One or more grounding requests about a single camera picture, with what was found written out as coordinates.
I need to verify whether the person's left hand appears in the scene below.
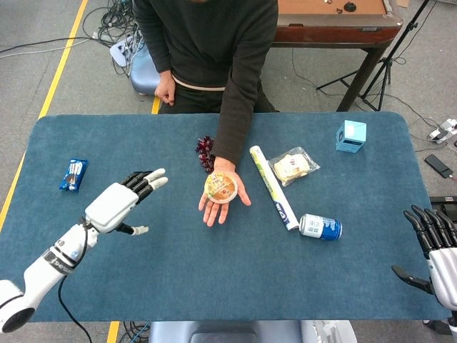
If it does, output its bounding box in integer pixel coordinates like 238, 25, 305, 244
198, 156, 252, 228

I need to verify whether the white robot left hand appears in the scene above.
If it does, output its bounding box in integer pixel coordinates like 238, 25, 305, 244
84, 167, 169, 237

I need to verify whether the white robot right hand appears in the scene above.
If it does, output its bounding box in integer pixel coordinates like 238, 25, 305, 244
391, 204, 457, 311

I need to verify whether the person's right hand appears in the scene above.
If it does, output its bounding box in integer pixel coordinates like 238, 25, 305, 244
154, 73, 176, 107

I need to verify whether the yellow jelly cup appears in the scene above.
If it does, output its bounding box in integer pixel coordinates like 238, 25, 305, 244
204, 171, 238, 204

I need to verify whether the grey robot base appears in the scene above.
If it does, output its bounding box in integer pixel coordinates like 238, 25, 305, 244
148, 319, 358, 343

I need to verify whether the blue padded stool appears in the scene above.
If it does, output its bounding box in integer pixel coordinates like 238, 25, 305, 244
129, 42, 161, 96

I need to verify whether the blue cookie pack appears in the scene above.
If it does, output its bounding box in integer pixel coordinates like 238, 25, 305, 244
58, 159, 89, 194

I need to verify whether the person's right arm dark sleeve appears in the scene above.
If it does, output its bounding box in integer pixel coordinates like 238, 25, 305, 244
132, 0, 173, 74

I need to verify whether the person's arm dark sleeve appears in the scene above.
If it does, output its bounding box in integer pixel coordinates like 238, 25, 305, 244
213, 21, 279, 168
132, 0, 173, 74

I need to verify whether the blue table cloth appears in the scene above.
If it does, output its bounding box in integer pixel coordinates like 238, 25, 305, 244
0, 111, 453, 324

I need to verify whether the dark red grape bunch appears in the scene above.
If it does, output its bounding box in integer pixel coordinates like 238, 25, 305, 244
194, 135, 216, 175

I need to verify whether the person's torso dark sweater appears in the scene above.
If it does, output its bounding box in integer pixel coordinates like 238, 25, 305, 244
142, 0, 278, 115

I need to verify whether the plastic wrap roll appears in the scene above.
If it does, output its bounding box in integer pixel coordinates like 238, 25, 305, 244
248, 144, 300, 232

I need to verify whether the black flat device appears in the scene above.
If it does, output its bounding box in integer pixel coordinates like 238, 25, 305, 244
429, 195, 457, 215

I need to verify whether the person's left arm dark sleeve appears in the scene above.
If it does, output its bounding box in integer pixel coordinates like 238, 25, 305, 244
213, 21, 279, 168

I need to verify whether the bagged sandwich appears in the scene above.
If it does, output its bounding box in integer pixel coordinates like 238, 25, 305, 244
267, 146, 321, 188

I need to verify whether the blue white drink can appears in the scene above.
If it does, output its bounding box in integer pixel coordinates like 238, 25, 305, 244
298, 213, 343, 242

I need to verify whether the black phone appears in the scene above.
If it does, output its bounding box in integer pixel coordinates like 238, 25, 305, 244
424, 153, 454, 179

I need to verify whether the white power strip with plugs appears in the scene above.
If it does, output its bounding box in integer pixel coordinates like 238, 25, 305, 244
427, 119, 457, 143

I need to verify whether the light blue cardboard box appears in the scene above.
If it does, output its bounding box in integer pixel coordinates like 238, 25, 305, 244
335, 119, 368, 154

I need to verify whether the brown wooden game table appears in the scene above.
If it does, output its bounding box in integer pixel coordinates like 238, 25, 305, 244
271, 0, 404, 112

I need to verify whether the black tripod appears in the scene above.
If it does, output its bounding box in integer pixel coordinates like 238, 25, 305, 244
316, 0, 431, 112

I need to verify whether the black floor cable tangle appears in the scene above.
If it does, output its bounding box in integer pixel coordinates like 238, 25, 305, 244
82, 0, 144, 47

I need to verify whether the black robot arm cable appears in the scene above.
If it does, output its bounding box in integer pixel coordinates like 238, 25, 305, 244
57, 216, 94, 343

